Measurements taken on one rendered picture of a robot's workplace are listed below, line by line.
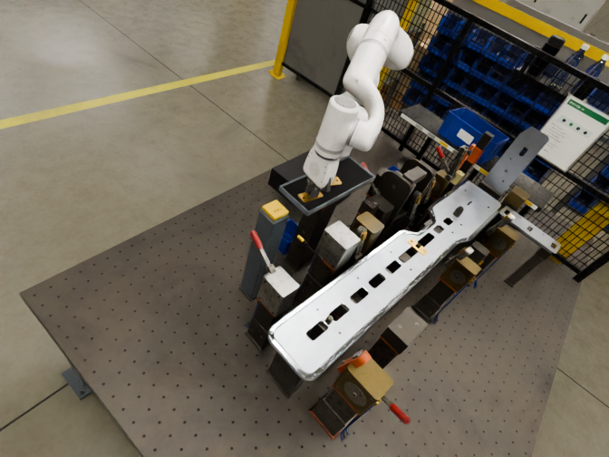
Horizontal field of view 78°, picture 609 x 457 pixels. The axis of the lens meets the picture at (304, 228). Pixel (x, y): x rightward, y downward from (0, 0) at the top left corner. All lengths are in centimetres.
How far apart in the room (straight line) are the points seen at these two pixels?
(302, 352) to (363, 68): 80
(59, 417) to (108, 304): 75
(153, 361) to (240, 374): 28
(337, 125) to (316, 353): 62
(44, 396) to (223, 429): 106
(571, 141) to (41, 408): 272
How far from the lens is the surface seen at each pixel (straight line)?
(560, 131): 226
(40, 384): 217
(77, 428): 206
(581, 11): 819
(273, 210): 114
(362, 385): 103
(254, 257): 130
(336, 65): 411
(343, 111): 101
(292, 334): 110
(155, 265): 155
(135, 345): 138
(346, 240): 121
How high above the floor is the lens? 195
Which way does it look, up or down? 45 degrees down
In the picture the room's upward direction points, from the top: 21 degrees clockwise
